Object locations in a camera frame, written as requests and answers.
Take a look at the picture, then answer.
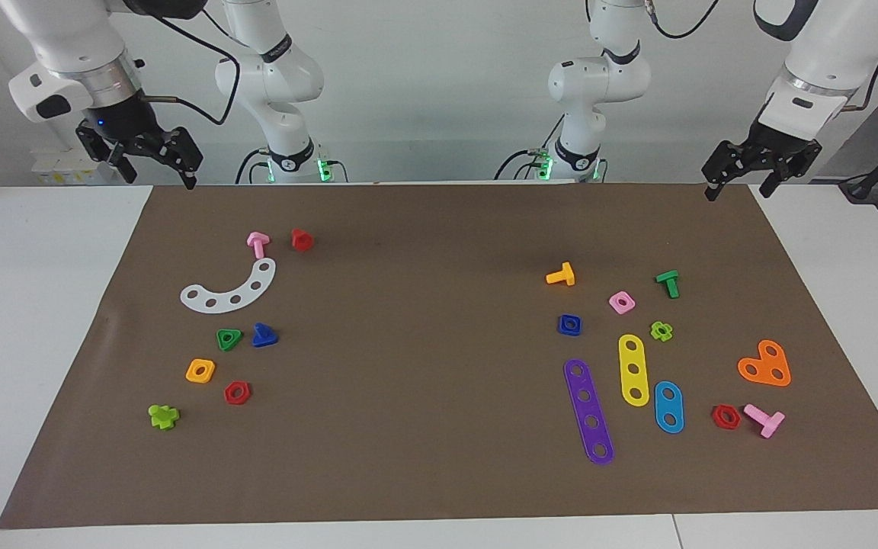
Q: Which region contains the white cardboard box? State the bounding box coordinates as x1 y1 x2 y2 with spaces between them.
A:
31 149 116 186

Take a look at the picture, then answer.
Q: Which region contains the blue two-hole plastic strip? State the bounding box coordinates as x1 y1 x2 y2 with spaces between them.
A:
654 380 685 435

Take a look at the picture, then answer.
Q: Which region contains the yellow three-hole plastic strip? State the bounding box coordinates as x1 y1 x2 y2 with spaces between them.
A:
618 334 650 407

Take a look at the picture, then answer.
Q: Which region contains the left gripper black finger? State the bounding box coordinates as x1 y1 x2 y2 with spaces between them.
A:
759 149 821 197
702 141 761 201

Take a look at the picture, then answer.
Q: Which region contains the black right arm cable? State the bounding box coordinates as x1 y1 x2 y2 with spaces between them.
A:
138 8 242 125

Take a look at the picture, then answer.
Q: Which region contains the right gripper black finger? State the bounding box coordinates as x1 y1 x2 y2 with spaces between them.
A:
140 127 203 190
75 122 135 184

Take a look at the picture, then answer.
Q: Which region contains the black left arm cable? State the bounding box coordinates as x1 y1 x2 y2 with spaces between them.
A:
641 0 878 115

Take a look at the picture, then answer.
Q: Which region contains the orange angled three-hole plate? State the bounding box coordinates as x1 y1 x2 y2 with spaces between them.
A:
737 339 792 387

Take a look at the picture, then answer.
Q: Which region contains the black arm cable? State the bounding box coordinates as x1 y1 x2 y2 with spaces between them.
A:
641 0 878 115
138 8 242 125

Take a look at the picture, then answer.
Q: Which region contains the brown table mat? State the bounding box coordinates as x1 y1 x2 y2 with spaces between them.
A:
0 181 878 530

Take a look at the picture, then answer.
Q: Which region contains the purple four-hole plastic strip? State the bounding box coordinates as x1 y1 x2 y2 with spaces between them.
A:
563 358 615 466

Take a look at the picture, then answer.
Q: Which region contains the white curved five-hole strip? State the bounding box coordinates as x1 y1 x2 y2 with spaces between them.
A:
180 258 277 314

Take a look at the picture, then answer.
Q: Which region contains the black base cable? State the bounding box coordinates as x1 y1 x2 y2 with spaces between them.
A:
236 147 268 185
494 147 554 181

